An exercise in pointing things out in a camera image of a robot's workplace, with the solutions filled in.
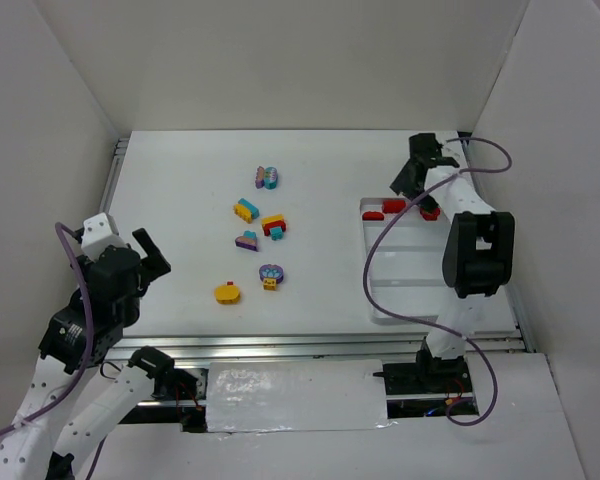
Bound yellow red teal lego stack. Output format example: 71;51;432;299
261;214;287;241

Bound purple and teal lego stack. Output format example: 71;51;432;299
234;230;259;252

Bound purple flower lego piece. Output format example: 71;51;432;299
258;264;284;283

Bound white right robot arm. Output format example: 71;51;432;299
390;133;515;370

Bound red flower lego piece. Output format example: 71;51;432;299
419;207;441;221

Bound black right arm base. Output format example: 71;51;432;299
374;362;478;419

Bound pastel flower lego stack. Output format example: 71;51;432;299
254;166;279;190

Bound white sorting tray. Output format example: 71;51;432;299
358;197;450;328

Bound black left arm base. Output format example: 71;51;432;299
138;368;208;433

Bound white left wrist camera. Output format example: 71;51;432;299
80;212;120;260

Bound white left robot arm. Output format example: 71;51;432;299
0;213;175;479

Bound small yellow lego brick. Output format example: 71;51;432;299
263;278;278;291

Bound yellow round lego piece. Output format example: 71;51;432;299
214;282;241;305

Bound red studded lego brick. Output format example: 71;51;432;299
382;199;407;214

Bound aluminium table frame rails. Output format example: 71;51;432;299
54;137;537;359

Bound yellow and teal lego stack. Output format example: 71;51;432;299
233;198;260;223

